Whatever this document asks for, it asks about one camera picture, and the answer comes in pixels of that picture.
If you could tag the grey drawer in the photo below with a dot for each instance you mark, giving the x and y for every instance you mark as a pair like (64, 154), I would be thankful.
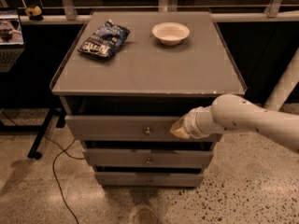
(127, 128)
(147, 158)
(149, 179)

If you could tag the blue chip bag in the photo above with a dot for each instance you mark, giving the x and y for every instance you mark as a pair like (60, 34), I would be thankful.
(106, 41)

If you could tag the black table leg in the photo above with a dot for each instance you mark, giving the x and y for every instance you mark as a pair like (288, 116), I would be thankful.
(34, 153)

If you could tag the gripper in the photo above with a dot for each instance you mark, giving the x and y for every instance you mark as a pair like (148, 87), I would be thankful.
(193, 125)

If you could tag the grey middle drawer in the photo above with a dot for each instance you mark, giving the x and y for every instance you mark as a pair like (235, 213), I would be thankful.
(147, 158)

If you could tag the open laptop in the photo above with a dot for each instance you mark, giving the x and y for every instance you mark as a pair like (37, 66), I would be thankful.
(11, 39)

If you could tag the small yellow black object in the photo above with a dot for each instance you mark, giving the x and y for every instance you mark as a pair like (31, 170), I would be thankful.
(34, 13)

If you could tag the grey top drawer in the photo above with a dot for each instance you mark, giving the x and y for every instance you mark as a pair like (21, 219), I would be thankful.
(127, 128)

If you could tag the metal railing frame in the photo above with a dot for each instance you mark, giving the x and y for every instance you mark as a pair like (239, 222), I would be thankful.
(219, 10)

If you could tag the white paper bowl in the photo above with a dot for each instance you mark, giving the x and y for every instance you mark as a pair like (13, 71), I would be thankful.
(170, 33)

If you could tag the grey bottom drawer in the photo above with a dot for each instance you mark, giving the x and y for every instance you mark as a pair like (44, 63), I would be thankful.
(149, 179)

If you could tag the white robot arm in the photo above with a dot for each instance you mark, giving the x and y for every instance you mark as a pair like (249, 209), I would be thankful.
(231, 113)

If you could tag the grey drawer cabinet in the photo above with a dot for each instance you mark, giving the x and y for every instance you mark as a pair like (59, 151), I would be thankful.
(148, 78)

